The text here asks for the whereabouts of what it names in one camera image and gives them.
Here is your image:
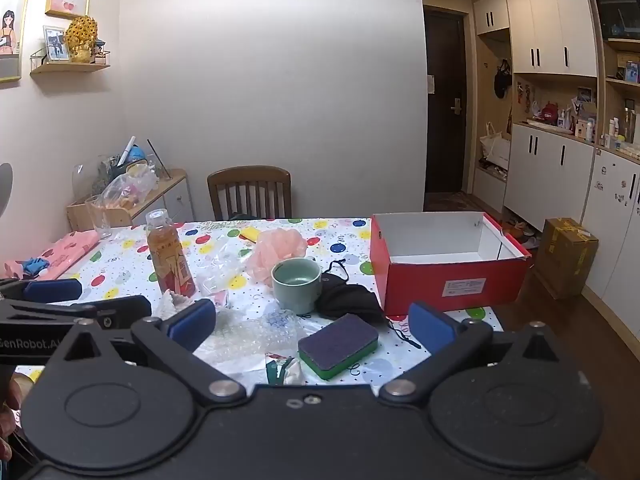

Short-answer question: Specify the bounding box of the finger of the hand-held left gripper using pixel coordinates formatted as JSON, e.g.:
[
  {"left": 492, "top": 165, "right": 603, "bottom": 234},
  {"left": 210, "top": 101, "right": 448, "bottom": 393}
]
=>
[
  {"left": 0, "top": 294, "right": 152, "bottom": 332},
  {"left": 0, "top": 277, "right": 83, "bottom": 304}
]

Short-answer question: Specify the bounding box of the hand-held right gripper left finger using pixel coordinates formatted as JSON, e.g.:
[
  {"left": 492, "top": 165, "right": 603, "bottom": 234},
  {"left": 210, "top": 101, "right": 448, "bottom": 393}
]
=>
[{"left": 42, "top": 299, "right": 247, "bottom": 403}]

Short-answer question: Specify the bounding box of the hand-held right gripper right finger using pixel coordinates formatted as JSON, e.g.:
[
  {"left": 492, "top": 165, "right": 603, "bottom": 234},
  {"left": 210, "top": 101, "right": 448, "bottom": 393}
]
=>
[{"left": 379, "top": 301, "right": 563, "bottom": 403}]

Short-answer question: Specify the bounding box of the red cardboard box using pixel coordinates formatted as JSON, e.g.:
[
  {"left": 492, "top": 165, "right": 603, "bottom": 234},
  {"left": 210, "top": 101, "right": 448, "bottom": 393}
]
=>
[{"left": 370, "top": 211, "right": 532, "bottom": 317}]

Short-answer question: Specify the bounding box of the clear bubble wrap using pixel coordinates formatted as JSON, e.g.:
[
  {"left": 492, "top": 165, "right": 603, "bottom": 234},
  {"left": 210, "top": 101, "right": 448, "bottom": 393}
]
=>
[{"left": 200, "top": 305, "right": 311, "bottom": 367}]

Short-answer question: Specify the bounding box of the person's left hand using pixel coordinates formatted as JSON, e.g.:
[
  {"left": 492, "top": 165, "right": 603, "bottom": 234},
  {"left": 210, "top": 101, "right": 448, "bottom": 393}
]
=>
[{"left": 0, "top": 375, "right": 36, "bottom": 461}]

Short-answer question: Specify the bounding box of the white crumpled tissue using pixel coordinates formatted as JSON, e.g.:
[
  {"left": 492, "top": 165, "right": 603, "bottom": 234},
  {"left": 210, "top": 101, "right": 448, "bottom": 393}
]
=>
[{"left": 152, "top": 289, "right": 195, "bottom": 318}]

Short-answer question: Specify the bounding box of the pink packet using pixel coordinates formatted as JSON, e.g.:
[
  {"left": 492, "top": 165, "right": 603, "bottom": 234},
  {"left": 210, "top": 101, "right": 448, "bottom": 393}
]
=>
[{"left": 0, "top": 230, "right": 101, "bottom": 281}]

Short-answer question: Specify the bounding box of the clear plastic bag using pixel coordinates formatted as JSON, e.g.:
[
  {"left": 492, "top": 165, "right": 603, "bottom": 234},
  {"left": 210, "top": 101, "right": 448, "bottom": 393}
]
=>
[{"left": 197, "top": 240, "right": 251, "bottom": 306}]

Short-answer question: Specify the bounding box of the tea bottle with red label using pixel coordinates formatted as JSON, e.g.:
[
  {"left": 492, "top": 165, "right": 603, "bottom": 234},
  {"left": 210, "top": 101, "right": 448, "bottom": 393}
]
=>
[{"left": 145, "top": 208, "right": 197, "bottom": 297}]

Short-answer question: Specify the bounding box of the black face mask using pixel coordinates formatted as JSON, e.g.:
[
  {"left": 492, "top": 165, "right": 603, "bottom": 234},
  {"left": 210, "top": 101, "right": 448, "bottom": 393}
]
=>
[{"left": 314, "top": 259, "right": 423, "bottom": 350}]

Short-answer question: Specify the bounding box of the clear drinking glass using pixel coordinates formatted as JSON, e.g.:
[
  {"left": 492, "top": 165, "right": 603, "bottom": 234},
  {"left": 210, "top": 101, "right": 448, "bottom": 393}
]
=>
[{"left": 84, "top": 194, "right": 113, "bottom": 240}]

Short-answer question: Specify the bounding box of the purple and green sponge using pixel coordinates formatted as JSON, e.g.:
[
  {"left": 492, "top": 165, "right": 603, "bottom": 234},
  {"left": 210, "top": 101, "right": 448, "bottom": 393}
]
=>
[{"left": 297, "top": 313, "right": 380, "bottom": 381}]

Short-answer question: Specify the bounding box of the red and green wrapper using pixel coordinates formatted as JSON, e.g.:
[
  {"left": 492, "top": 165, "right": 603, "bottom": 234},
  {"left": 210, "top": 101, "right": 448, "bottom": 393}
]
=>
[{"left": 264, "top": 352, "right": 304, "bottom": 386}]

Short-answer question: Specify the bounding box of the pink bath loofah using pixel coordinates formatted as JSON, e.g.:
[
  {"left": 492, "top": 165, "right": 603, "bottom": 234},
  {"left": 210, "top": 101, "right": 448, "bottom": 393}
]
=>
[{"left": 245, "top": 227, "right": 308, "bottom": 283}]

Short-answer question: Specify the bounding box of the green ceramic cup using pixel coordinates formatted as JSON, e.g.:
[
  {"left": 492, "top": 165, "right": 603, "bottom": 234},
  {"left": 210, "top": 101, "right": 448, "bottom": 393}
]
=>
[{"left": 271, "top": 257, "right": 322, "bottom": 311}]

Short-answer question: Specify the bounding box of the grey and wood sideboard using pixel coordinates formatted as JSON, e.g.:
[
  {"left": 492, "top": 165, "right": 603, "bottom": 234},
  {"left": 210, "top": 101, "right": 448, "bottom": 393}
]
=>
[{"left": 66, "top": 168, "right": 196, "bottom": 233}]

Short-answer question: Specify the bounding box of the plastic bag of snacks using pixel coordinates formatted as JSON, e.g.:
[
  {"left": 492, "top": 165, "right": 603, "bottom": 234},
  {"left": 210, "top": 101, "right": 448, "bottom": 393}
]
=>
[{"left": 100, "top": 160, "right": 158, "bottom": 211}]

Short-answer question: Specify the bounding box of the brown wooden chair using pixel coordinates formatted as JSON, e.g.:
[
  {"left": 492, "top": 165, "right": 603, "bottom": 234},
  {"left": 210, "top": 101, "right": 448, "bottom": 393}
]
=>
[{"left": 207, "top": 165, "right": 292, "bottom": 222}]

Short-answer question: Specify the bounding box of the taped cardboard box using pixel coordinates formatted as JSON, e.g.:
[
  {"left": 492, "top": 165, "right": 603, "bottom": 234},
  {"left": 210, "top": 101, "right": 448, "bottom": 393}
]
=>
[{"left": 540, "top": 217, "right": 600, "bottom": 301}]

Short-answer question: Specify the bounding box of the white tote bag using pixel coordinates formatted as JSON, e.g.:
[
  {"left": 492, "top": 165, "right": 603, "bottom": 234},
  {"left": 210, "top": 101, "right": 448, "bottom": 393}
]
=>
[{"left": 479, "top": 121, "right": 512, "bottom": 171}]

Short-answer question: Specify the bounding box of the dark entrance door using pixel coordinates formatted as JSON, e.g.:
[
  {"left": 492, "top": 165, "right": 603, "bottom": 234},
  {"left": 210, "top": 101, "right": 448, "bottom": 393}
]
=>
[{"left": 422, "top": 5, "right": 468, "bottom": 196}]

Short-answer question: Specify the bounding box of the gold tree ornament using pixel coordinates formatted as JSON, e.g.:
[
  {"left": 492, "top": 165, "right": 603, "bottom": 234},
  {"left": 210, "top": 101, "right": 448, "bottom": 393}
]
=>
[{"left": 65, "top": 15, "right": 98, "bottom": 64}]

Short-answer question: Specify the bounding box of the black hanging bag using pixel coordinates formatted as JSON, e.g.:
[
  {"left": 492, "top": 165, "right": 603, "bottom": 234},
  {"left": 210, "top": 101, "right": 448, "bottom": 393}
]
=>
[{"left": 494, "top": 59, "right": 512, "bottom": 100}]

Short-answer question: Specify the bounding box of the wooden wall shelf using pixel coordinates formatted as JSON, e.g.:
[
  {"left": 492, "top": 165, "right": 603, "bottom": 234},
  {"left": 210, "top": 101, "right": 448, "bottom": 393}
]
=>
[{"left": 30, "top": 49, "right": 111, "bottom": 75}]

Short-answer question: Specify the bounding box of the small photo frame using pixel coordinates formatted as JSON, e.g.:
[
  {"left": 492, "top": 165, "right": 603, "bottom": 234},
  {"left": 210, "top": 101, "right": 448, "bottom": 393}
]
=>
[{"left": 42, "top": 25, "right": 68, "bottom": 63}]

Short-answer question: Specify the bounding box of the gold framed wall poster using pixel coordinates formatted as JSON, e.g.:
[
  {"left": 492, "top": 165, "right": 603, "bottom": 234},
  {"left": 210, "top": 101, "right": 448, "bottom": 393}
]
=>
[{"left": 0, "top": 0, "right": 36, "bottom": 84}]

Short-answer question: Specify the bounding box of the white and wood wall cabinet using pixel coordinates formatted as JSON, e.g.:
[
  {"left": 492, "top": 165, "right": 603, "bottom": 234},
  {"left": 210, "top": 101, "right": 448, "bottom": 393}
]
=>
[{"left": 472, "top": 0, "right": 640, "bottom": 331}]

